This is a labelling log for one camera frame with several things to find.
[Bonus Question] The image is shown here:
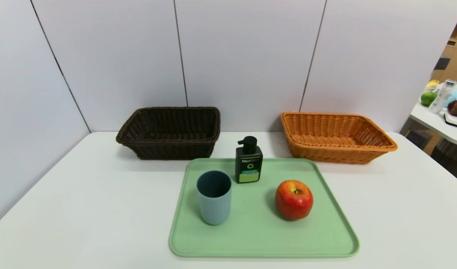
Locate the blue plastic cup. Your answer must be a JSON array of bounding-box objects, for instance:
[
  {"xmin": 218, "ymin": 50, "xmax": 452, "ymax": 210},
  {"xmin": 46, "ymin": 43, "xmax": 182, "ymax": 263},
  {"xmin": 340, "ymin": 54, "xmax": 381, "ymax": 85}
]
[{"xmin": 197, "ymin": 170, "xmax": 232, "ymax": 226}]

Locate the black pump bottle green label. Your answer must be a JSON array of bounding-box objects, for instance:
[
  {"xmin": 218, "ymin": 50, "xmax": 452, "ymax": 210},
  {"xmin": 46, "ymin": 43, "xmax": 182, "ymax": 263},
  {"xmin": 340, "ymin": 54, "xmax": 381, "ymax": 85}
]
[{"xmin": 235, "ymin": 136, "xmax": 263, "ymax": 184}]

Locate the orange wicker basket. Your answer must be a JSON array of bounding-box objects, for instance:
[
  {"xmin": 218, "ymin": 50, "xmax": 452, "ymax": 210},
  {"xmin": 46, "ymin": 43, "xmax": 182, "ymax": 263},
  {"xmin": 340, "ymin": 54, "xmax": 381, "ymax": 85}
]
[{"xmin": 280, "ymin": 111, "xmax": 398, "ymax": 165}]

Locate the clear plastic bottle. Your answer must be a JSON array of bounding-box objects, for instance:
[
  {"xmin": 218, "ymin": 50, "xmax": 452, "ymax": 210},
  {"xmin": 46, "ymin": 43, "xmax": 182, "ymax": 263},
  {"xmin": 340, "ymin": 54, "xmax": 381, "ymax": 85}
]
[{"xmin": 429, "ymin": 79, "xmax": 457, "ymax": 114}]

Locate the white side table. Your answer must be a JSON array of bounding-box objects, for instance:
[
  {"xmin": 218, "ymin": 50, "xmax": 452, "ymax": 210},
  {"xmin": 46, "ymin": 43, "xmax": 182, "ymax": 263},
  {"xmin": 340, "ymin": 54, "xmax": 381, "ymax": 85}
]
[{"xmin": 410, "ymin": 84, "xmax": 457, "ymax": 147}]

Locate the wooden shelf unit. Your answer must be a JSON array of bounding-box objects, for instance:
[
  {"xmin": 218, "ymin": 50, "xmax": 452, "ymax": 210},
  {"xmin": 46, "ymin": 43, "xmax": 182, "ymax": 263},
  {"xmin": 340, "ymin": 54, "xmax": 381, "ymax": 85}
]
[{"xmin": 431, "ymin": 4, "xmax": 457, "ymax": 84}]

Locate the green lime fruit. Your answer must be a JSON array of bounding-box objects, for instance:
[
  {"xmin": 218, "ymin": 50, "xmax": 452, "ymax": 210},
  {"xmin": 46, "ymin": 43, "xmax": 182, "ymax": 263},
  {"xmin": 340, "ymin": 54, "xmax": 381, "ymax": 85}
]
[{"xmin": 420, "ymin": 91, "xmax": 438, "ymax": 107}]

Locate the dark brown wicker basket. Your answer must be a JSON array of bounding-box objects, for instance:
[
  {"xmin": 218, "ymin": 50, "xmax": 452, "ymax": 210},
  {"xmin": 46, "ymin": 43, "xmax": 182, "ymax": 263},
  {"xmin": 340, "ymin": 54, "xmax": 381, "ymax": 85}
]
[{"xmin": 115, "ymin": 106, "xmax": 221, "ymax": 160}]

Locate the light green plastic tray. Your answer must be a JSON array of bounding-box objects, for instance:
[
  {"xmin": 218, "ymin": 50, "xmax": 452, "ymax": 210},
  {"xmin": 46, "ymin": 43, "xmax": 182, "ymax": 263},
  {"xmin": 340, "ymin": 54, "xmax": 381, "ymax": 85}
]
[{"xmin": 169, "ymin": 157, "xmax": 360, "ymax": 259}]

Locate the red apple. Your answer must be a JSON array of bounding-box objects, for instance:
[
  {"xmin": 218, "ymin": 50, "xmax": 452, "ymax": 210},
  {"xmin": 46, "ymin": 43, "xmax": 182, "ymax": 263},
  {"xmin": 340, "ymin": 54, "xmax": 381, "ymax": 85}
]
[{"xmin": 275, "ymin": 180, "xmax": 314, "ymax": 220}]

